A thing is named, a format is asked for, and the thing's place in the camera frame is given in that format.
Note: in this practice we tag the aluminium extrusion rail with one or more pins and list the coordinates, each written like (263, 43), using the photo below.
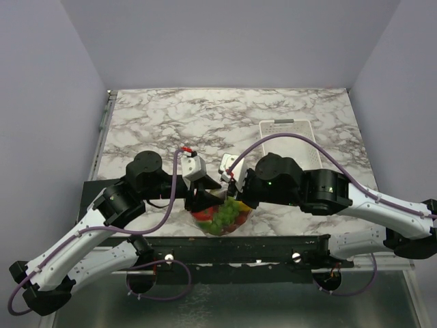
(383, 263)

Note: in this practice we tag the green grape bunch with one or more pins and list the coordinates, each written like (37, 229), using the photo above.
(224, 220)

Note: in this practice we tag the red watermelon slice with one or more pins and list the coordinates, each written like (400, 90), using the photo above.
(205, 215)

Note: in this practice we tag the yellow bell pepper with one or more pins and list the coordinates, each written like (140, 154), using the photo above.
(243, 207)

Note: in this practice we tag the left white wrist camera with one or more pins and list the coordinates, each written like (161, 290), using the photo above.
(193, 168)

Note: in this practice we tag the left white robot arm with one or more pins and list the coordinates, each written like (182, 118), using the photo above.
(100, 242)

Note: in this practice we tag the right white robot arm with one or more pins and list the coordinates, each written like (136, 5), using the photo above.
(404, 228)

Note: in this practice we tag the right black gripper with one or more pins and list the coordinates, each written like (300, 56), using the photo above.
(243, 195)

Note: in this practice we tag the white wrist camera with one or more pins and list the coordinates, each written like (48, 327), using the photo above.
(231, 172)
(193, 168)

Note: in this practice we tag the metal table edge strip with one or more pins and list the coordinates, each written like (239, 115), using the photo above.
(103, 131)

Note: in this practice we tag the white plastic basket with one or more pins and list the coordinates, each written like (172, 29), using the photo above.
(303, 153)

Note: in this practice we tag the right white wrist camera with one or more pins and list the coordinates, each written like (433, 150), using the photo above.
(231, 172)

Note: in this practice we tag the black mounting rail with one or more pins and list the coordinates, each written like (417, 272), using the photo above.
(242, 259)

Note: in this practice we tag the clear zip top bag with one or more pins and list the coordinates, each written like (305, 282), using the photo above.
(240, 220)

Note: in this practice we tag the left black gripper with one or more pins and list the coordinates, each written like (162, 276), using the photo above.
(203, 199)

